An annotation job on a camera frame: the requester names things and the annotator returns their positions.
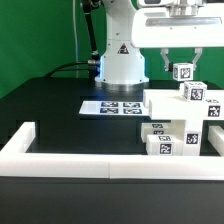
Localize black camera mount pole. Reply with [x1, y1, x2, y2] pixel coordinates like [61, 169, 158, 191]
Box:
[81, 0, 100, 60]

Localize white tagged cube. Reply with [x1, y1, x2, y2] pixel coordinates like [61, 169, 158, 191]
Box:
[173, 63, 193, 81]
[183, 81, 207, 101]

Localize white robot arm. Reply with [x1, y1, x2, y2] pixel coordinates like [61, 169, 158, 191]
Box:
[95, 0, 224, 91]

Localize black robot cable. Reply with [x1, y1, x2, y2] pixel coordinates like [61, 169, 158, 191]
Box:
[44, 61, 100, 79]

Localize thin white cable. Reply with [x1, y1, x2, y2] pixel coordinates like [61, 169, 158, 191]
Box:
[72, 0, 80, 79]

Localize white chair back part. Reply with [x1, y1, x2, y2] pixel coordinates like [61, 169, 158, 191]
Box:
[143, 89, 224, 120]

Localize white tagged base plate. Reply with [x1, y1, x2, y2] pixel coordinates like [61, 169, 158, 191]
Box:
[79, 101, 148, 116]

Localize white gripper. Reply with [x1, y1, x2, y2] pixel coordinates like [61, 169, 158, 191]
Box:
[131, 0, 224, 72]

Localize white U-shaped fence frame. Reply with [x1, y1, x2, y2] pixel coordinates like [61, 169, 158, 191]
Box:
[0, 122, 224, 181]

